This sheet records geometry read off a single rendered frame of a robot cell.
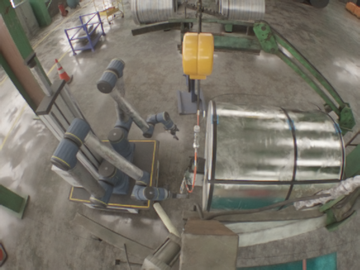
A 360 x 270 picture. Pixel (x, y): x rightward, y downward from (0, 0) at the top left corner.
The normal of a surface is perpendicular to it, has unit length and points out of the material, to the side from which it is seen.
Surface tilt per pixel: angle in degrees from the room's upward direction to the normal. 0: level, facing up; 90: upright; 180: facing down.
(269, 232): 41
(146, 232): 0
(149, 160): 0
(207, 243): 15
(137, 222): 0
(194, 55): 65
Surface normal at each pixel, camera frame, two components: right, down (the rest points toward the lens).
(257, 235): -0.10, 0.09
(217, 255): -0.07, -0.34
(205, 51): -0.11, 0.31
